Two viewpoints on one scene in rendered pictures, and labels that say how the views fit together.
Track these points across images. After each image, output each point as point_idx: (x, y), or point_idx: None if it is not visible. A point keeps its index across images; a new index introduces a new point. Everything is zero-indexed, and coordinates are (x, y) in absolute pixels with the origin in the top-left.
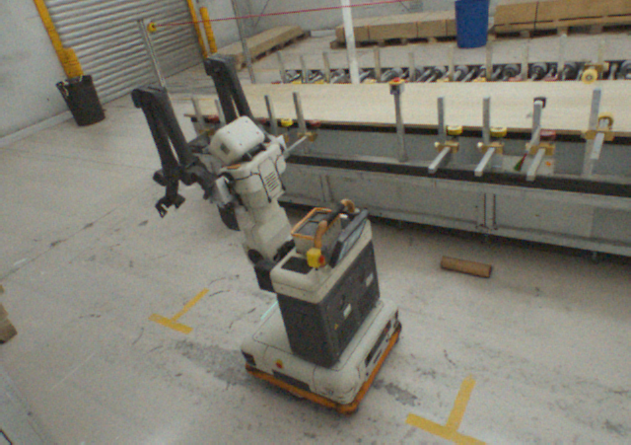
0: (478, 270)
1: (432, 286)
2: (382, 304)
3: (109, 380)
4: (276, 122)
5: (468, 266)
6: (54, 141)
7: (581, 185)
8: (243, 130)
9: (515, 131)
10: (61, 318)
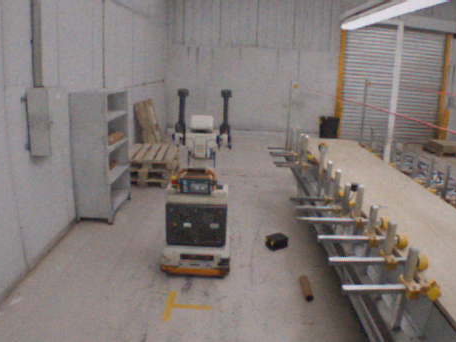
0: (304, 292)
1: (279, 282)
2: (221, 249)
3: (154, 214)
4: (301, 153)
5: (303, 287)
6: None
7: (343, 256)
8: (202, 120)
9: None
10: None
